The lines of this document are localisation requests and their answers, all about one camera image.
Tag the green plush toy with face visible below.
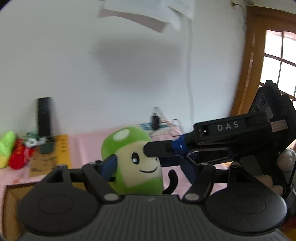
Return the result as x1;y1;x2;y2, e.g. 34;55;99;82
101;126;179;195

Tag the right human hand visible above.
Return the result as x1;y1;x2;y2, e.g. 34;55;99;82
229;148;296;197

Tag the pink floral bed sheet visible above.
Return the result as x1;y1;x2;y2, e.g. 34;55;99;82
0;124;234;200

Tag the yellow cardboard box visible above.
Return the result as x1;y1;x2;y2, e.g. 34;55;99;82
29;134;72;177

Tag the small panda plush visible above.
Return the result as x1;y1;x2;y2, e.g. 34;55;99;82
24;132;56;154

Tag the red plush toy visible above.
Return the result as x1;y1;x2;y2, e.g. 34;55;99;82
9;139;35;170

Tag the black rectangular box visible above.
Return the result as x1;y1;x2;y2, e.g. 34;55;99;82
37;97;53;138

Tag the lime green plush toy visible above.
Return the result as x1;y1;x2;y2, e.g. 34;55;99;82
0;131;16;169

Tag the brown cardboard box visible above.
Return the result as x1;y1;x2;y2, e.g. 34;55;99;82
2;176;86;241

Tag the black charger with cable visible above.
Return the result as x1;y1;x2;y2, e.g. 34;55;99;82
138;106;183;136

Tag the wooden window frame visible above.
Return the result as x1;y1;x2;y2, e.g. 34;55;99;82
231;6;295;115

